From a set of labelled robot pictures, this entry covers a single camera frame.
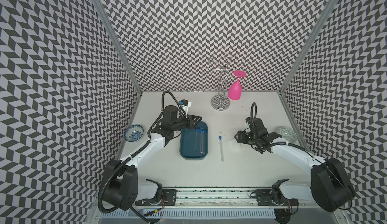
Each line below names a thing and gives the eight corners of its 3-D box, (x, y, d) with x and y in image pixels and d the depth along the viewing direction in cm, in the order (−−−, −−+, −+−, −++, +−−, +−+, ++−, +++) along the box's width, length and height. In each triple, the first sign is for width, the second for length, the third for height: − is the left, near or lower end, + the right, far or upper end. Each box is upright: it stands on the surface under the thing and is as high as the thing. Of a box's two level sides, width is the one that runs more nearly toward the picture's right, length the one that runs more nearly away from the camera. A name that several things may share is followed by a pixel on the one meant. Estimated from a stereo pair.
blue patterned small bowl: (126, 142, 95) (122, 137, 90) (131, 129, 101) (127, 124, 96) (140, 142, 95) (137, 137, 90) (144, 129, 101) (141, 124, 96)
